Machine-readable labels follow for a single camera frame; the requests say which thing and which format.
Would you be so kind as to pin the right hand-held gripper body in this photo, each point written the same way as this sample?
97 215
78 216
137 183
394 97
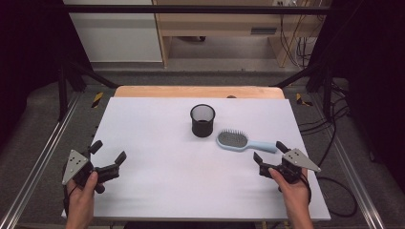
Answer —
291 165

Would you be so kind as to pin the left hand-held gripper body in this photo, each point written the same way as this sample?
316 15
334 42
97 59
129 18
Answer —
78 167

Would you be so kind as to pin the light blue hairbrush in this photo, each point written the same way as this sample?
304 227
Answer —
232 140

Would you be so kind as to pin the black mesh cup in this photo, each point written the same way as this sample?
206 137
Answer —
202 129

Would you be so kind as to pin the person's left hand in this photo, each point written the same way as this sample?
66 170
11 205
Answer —
81 195

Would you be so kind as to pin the person's right hand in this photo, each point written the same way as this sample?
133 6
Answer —
296 194

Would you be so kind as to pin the yellow black tape marker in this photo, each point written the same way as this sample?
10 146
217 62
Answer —
301 100
97 99

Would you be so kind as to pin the black metal stand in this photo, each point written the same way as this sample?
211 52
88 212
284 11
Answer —
327 92
63 92

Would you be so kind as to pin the wooden table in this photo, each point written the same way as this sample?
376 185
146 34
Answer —
178 91

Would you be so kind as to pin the white cabinet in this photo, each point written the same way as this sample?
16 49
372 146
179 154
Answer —
117 35

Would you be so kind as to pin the black curtain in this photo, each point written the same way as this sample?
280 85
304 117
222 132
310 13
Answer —
372 63
28 47

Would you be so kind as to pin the light wooden desk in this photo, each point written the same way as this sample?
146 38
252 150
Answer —
219 24

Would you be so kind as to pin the aluminium rail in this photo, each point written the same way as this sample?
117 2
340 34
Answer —
41 156
353 178

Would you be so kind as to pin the black horizontal frame bar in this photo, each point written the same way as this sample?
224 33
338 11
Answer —
191 9

